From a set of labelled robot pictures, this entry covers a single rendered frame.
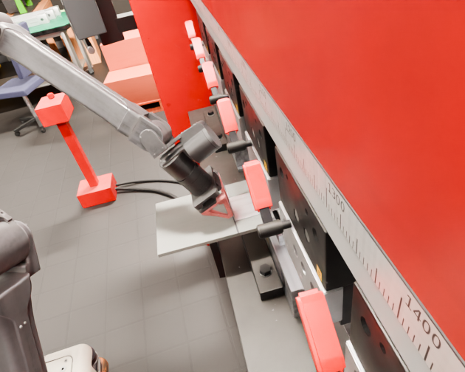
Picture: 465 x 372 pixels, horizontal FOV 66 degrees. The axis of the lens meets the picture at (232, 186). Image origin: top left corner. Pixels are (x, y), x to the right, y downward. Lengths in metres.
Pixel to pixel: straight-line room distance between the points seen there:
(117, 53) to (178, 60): 2.56
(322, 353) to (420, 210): 0.17
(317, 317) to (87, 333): 1.85
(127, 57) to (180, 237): 3.40
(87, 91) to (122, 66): 3.37
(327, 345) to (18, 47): 0.74
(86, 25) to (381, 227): 1.55
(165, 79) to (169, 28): 0.20
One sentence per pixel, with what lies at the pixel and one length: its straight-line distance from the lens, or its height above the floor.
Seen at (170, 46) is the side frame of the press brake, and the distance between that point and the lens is 1.55.
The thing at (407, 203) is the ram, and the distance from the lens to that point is 0.18.
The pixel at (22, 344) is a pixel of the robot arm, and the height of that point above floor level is 1.23.
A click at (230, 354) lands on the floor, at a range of 1.77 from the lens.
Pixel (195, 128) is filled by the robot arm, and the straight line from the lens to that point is 0.71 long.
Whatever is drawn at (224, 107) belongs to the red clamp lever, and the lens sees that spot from 0.61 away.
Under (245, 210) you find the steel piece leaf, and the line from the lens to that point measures 0.84.
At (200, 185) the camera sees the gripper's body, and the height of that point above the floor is 1.12.
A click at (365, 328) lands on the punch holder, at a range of 0.30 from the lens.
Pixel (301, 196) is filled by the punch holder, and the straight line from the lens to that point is 0.36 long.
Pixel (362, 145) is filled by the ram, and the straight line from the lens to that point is 0.20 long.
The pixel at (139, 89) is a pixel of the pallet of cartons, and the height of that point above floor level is 0.27.
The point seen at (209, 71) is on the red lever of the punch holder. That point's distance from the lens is 0.79.
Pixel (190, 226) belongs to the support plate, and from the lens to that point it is 0.84.
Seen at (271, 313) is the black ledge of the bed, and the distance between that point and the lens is 0.81.
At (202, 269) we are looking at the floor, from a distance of 2.07.
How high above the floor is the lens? 1.57
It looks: 38 degrees down
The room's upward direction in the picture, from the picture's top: 12 degrees counter-clockwise
